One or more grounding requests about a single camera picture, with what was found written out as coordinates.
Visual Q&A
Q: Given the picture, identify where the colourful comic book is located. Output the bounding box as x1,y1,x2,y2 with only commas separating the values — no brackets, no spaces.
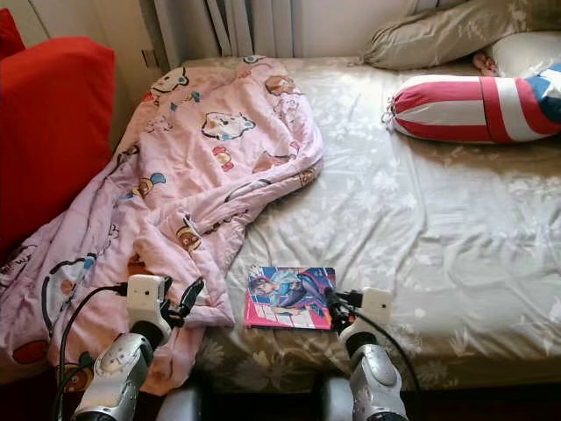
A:
244,266,337,331

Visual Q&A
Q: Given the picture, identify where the silver robot right leg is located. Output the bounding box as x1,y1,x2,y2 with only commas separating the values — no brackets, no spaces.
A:
320,377,360,421

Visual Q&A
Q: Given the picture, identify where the silver robot leg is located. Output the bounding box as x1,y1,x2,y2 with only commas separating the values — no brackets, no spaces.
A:
158,386,202,421
320,377,360,421

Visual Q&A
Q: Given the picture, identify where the silver robot left leg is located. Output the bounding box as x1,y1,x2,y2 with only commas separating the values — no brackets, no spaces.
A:
158,386,202,421

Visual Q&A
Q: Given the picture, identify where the beige floral bed sheet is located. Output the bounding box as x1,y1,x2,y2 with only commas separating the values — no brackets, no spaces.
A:
180,54,561,391

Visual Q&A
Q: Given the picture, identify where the pink cartoon print blanket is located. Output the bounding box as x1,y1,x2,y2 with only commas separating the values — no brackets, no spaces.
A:
0,54,325,396

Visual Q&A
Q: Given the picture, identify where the red armchair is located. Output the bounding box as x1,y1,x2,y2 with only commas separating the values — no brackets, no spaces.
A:
0,35,117,260

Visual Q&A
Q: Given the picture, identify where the red white striped bolster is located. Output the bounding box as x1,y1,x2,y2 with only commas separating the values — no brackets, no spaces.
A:
381,68,561,144

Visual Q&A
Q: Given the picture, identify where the grey curtain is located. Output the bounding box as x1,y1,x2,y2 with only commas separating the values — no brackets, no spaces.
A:
153,0,303,69

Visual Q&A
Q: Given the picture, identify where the small pink patterned cloth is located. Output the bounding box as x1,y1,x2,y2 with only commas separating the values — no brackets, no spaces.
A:
472,50,498,76

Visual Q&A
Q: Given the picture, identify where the beige floral pillow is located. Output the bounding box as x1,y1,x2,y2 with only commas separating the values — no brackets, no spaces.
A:
359,0,561,71

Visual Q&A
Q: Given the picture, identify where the white pillow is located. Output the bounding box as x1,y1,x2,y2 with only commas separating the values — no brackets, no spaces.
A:
488,31,561,80

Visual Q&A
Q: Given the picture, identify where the red cushion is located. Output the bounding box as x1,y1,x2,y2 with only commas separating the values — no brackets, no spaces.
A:
0,7,25,61

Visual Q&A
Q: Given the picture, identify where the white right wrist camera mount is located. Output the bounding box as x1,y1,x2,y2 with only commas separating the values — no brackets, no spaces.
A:
359,287,394,327

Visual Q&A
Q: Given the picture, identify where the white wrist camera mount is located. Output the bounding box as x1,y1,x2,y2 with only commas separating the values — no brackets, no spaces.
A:
126,274,170,327
359,287,394,327

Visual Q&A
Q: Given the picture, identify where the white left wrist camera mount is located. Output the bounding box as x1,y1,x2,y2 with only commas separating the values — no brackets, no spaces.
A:
126,274,170,327

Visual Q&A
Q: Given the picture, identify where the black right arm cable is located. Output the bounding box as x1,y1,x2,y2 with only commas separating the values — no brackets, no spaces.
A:
355,311,423,396

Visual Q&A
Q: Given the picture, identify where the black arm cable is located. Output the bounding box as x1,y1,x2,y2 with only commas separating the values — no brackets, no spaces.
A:
355,311,423,396
53,282,130,421

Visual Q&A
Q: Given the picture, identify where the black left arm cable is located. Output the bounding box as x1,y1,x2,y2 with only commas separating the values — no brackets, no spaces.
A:
53,282,130,421

